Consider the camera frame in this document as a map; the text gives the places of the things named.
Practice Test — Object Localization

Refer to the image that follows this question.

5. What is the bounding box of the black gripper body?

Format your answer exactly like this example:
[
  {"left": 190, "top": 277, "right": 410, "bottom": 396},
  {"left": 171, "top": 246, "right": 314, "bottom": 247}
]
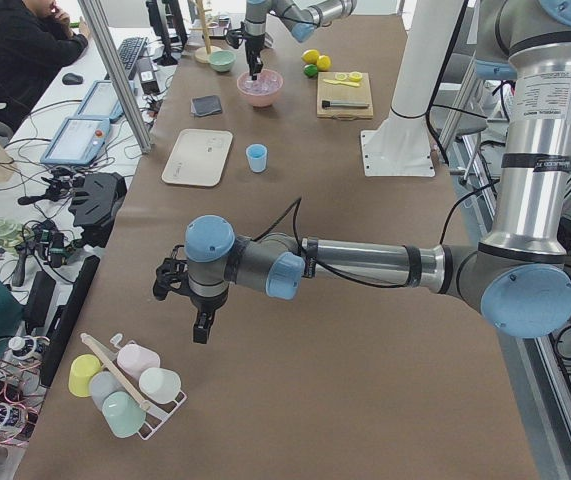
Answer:
[
  {"left": 243, "top": 32, "right": 265, "bottom": 59},
  {"left": 189, "top": 284, "right": 229, "bottom": 316}
]

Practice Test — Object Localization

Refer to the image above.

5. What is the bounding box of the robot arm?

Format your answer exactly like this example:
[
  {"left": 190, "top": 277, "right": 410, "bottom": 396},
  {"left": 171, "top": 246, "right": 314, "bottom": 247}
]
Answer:
[
  {"left": 241, "top": 0, "right": 357, "bottom": 80},
  {"left": 179, "top": 1, "right": 571, "bottom": 343}
]

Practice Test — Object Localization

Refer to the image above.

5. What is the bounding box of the clear ice cubes pile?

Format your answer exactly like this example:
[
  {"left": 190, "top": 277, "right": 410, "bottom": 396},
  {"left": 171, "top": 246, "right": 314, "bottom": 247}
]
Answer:
[{"left": 239, "top": 71, "right": 282, "bottom": 96}]

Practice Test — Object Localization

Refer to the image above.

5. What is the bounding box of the white plastic cup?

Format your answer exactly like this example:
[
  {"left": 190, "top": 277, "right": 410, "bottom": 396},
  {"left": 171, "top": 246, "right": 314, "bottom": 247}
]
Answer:
[{"left": 138, "top": 367, "right": 182, "bottom": 404}]

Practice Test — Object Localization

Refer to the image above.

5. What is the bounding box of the pink plastic cup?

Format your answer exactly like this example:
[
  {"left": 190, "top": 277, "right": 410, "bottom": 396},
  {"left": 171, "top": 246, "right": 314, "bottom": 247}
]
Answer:
[{"left": 116, "top": 343, "right": 161, "bottom": 381}]

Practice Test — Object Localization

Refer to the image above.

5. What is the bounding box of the light blue plastic cup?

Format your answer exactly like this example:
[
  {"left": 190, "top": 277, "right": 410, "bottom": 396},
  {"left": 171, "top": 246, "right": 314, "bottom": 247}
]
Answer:
[{"left": 245, "top": 144, "right": 268, "bottom": 173}]

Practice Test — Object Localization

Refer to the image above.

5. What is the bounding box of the grey plastic cup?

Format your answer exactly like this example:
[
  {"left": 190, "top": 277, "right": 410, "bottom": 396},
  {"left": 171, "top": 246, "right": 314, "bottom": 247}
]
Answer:
[{"left": 89, "top": 370, "right": 123, "bottom": 411}]

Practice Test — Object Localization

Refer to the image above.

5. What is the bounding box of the mint green plastic cup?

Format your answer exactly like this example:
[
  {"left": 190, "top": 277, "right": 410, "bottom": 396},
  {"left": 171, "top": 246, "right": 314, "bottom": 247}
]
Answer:
[{"left": 102, "top": 391, "right": 146, "bottom": 438}]

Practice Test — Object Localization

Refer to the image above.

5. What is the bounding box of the yellow plastic cup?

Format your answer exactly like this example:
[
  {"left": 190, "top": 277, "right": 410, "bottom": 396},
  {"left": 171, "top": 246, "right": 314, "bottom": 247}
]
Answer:
[{"left": 68, "top": 354, "right": 102, "bottom": 398}]

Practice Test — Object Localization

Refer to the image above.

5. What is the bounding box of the pink bowl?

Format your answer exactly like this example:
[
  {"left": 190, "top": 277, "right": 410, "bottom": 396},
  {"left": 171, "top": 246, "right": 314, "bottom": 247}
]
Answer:
[{"left": 236, "top": 69, "right": 284, "bottom": 107}]

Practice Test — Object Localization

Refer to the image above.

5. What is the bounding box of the mint green bowl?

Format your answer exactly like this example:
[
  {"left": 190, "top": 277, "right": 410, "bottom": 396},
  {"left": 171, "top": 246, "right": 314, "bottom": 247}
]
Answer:
[{"left": 208, "top": 50, "right": 236, "bottom": 73}]

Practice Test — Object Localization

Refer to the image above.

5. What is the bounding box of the yellow lemon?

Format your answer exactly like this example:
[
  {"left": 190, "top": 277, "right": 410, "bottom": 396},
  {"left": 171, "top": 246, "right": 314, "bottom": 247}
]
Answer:
[
  {"left": 301, "top": 49, "right": 320, "bottom": 64},
  {"left": 315, "top": 55, "right": 332, "bottom": 72}
]

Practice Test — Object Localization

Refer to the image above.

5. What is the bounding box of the green lime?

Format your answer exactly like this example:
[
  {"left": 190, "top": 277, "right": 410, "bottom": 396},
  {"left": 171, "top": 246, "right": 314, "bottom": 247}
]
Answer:
[{"left": 303, "top": 64, "right": 318, "bottom": 78}]

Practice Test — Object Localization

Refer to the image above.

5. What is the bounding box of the grey folded cloth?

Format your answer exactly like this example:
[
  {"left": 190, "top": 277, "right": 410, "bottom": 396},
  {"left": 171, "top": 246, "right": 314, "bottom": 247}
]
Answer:
[{"left": 190, "top": 95, "right": 223, "bottom": 117}]

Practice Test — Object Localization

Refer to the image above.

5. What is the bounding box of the wooden cutting board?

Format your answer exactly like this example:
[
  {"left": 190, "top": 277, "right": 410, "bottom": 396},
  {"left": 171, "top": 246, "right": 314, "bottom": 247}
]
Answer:
[{"left": 316, "top": 72, "right": 374, "bottom": 119}]

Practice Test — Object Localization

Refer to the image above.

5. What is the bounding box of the lemon half slice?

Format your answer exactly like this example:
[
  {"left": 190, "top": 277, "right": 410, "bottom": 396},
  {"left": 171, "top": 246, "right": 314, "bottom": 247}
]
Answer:
[{"left": 348, "top": 71, "right": 363, "bottom": 83}]

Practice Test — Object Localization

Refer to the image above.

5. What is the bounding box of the cream plastic tray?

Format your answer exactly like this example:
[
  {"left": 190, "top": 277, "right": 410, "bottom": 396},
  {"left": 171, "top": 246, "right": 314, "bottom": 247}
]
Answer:
[{"left": 161, "top": 129, "right": 233, "bottom": 187}]

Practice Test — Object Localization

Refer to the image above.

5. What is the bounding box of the black keyboard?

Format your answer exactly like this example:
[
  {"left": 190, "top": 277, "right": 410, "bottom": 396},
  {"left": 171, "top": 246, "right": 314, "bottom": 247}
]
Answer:
[{"left": 117, "top": 37, "right": 147, "bottom": 79}]

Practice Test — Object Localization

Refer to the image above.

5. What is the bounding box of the blue teach pendant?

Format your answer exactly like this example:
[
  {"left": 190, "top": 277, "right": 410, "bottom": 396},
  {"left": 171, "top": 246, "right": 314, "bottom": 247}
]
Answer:
[
  {"left": 75, "top": 80, "right": 124, "bottom": 123},
  {"left": 40, "top": 115, "right": 111, "bottom": 166}
]

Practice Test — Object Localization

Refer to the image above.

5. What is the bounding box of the black computer mouse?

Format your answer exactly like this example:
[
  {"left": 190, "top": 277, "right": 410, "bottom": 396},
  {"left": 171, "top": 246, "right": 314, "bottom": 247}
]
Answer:
[{"left": 62, "top": 73, "right": 84, "bottom": 86}]

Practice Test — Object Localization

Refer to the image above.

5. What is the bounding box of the person in black hoodie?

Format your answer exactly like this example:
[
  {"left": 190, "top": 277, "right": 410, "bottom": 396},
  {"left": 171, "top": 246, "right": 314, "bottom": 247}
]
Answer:
[{"left": 0, "top": 0, "right": 91, "bottom": 130}]

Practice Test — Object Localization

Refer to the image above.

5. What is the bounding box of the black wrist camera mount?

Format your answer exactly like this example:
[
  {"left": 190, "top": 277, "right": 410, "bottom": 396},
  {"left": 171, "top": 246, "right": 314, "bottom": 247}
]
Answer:
[{"left": 152, "top": 244, "right": 191, "bottom": 301}]

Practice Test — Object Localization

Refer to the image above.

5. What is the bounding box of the white wire cup rack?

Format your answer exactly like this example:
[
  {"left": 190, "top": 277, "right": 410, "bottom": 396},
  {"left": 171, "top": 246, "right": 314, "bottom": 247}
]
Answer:
[{"left": 80, "top": 333, "right": 187, "bottom": 440}]

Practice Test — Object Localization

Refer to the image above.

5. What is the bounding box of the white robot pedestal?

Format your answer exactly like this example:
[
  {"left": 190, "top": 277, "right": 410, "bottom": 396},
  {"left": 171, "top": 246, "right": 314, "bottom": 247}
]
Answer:
[{"left": 361, "top": 0, "right": 467, "bottom": 177}]

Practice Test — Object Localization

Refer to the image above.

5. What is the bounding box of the aluminium frame post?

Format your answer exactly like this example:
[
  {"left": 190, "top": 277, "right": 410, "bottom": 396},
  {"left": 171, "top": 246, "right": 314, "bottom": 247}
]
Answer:
[{"left": 78, "top": 0, "right": 152, "bottom": 154}]

